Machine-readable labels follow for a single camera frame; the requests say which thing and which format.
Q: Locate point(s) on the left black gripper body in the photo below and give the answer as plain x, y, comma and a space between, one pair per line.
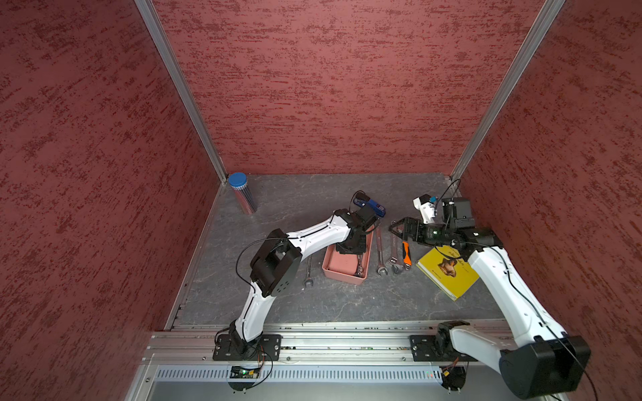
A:
356, 246

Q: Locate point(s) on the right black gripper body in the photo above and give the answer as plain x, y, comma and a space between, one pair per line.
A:
428, 234

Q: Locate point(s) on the pink plastic storage box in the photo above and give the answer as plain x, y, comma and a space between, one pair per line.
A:
343, 267

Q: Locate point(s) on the long silver combination wrench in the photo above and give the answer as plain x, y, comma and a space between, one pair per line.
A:
381, 269

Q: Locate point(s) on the silver end wrench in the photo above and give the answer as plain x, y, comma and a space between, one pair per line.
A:
309, 281

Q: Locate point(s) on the orange handled adjustable wrench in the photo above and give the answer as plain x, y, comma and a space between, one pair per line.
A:
406, 254

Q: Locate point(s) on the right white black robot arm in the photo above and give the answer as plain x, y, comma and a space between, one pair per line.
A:
546, 361

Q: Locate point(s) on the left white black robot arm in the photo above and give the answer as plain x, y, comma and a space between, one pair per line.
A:
274, 266

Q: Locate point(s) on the silver wrench in box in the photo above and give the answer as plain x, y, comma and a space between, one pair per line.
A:
359, 272

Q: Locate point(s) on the blue black stapler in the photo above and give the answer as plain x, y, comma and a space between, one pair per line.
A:
360, 199

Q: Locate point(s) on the yellow book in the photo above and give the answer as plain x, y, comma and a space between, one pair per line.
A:
448, 270

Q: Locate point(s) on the blue capped pencil tube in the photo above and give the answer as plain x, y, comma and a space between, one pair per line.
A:
239, 183

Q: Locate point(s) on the right circuit board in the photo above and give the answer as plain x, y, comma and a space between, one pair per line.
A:
453, 378

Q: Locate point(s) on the circuit board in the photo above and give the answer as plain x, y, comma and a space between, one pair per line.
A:
453, 378
239, 372

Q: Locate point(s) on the left circuit board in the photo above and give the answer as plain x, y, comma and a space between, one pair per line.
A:
239, 372

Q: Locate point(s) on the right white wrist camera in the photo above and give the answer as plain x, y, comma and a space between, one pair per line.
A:
426, 205

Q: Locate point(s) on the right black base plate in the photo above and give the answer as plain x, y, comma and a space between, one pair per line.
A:
426, 348

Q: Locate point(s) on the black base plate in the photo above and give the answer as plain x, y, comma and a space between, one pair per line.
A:
265, 348
426, 348

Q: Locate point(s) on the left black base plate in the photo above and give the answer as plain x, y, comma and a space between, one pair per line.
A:
265, 348

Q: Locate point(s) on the aluminium front rail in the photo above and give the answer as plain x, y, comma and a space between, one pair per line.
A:
316, 343

